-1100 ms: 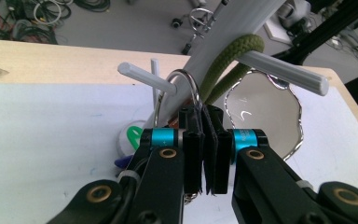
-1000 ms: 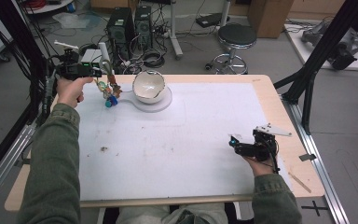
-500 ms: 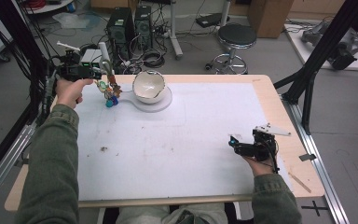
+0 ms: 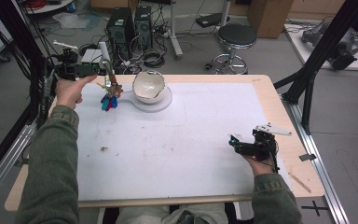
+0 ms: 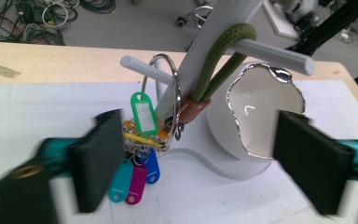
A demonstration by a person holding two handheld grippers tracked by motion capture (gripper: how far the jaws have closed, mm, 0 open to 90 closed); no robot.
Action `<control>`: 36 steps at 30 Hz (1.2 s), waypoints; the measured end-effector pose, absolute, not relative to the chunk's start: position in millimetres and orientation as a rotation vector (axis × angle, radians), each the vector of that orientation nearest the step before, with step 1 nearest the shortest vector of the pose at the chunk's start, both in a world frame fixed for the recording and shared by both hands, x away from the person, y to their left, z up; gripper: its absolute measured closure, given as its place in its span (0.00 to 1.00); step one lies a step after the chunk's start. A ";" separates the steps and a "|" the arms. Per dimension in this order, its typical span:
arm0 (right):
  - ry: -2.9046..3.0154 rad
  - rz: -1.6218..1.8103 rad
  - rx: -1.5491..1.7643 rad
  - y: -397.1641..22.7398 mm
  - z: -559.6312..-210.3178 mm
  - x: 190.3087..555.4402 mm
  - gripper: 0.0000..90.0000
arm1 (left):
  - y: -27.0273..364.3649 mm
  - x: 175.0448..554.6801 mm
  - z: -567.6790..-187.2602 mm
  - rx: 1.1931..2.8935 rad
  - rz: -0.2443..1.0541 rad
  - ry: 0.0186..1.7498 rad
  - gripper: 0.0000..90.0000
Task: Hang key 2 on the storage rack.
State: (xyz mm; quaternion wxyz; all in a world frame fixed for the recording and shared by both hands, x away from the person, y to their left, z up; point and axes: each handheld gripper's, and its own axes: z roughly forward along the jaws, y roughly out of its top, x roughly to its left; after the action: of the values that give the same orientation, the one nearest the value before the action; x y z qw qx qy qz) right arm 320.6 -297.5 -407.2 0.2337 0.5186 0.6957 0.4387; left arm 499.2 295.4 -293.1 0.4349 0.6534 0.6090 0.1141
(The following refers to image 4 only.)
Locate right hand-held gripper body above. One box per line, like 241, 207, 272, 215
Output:
234, 122, 293, 162

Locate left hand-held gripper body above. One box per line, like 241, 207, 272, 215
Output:
53, 40, 82, 81

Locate white key stand with pole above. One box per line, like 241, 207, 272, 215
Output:
98, 41, 173, 114

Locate person's right hand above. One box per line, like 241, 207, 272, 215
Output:
243, 154, 281, 177

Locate person's left hand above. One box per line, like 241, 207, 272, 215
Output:
55, 74, 98, 110

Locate white electronics box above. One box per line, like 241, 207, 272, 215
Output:
79, 49, 104, 65

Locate small grey clip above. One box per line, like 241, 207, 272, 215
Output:
298, 152, 318, 162

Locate clear plastic bag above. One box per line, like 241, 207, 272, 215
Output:
52, 11, 103, 32

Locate large black computer tower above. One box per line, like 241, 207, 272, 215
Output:
106, 7, 136, 59

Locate thin wooden stick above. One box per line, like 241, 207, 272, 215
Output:
287, 171, 312, 194

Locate white table mat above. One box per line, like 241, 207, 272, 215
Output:
74, 81, 293, 202

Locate white egg-shaped ceramic bowl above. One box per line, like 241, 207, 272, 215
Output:
131, 70, 167, 105

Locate white round table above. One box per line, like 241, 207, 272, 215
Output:
24, 0, 76, 15

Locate small black computer tower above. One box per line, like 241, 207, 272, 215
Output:
133, 5, 154, 49

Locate person's legs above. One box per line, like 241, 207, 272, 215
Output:
115, 202, 231, 224

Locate black round stool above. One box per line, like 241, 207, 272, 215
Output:
204, 23, 258, 76

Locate black flat box on floor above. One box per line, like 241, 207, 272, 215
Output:
195, 12, 231, 29

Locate tall brown cardboard box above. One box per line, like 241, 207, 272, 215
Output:
247, 0, 295, 39

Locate grey machine on board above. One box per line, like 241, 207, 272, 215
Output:
301, 22, 358, 71

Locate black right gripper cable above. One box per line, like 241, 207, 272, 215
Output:
268, 139, 282, 174

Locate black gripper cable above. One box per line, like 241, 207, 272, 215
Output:
268, 139, 282, 174
42, 55, 61, 105

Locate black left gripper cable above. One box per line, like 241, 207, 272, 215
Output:
42, 55, 61, 105

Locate black metal frame strut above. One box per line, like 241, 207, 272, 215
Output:
0, 0, 49, 185
273, 0, 358, 135

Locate aluminium rail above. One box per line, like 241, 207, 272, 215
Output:
0, 120, 39, 207
280, 92, 351, 224

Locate coil of black cables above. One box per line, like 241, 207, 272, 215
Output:
142, 49, 166, 68

